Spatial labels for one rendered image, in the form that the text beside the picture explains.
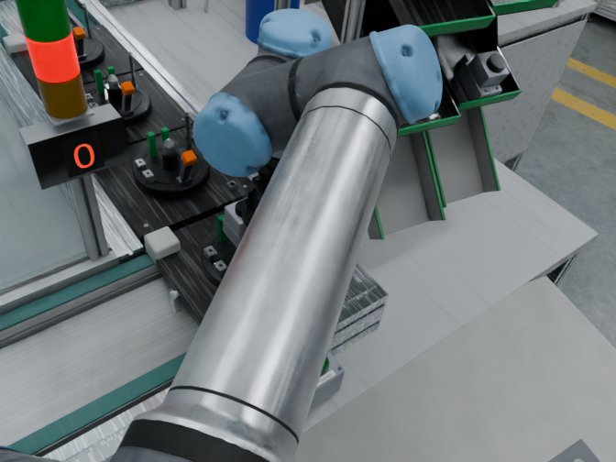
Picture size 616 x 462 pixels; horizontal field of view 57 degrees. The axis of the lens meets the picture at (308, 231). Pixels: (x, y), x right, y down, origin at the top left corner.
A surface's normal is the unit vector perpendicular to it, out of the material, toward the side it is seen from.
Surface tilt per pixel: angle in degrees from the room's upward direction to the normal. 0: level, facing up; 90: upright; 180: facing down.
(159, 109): 0
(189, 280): 0
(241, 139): 90
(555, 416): 0
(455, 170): 45
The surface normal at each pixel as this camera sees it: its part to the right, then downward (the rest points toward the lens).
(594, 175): 0.10, -0.69
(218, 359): -0.22, -0.64
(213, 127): -0.41, 0.61
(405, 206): 0.38, -0.01
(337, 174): 0.27, -0.51
